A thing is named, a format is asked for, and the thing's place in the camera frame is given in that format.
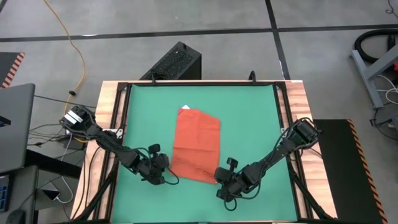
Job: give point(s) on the black computer tower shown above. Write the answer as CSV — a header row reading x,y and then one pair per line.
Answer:
x,y
174,62

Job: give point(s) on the black orange-striped floor mat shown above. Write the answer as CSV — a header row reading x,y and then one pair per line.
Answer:
x,y
11,70
342,171

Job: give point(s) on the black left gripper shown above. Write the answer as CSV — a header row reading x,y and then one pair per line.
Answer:
x,y
154,168

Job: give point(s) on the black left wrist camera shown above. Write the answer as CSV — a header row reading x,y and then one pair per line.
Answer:
x,y
154,148

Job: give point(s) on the grey metal stand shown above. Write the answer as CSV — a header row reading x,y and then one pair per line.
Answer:
x,y
371,77

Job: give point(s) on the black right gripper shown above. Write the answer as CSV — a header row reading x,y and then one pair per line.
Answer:
x,y
237,185

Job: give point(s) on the orange towel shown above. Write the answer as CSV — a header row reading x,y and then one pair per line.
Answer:
x,y
196,146

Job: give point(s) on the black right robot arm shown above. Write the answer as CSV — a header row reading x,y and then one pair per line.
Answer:
x,y
280,152

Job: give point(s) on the black table clamp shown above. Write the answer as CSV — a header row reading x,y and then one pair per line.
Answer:
x,y
252,76

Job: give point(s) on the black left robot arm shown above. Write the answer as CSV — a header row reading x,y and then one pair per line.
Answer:
x,y
109,143

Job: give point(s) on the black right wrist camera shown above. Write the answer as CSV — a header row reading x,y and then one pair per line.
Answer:
x,y
232,162

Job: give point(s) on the green table mat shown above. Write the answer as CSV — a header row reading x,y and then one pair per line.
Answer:
x,y
248,109

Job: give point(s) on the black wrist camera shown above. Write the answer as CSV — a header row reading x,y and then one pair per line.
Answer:
x,y
154,148
232,162

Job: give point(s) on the grey laptop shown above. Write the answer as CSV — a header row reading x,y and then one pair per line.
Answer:
x,y
15,124

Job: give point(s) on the black metal table frame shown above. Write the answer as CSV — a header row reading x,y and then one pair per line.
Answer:
x,y
202,83

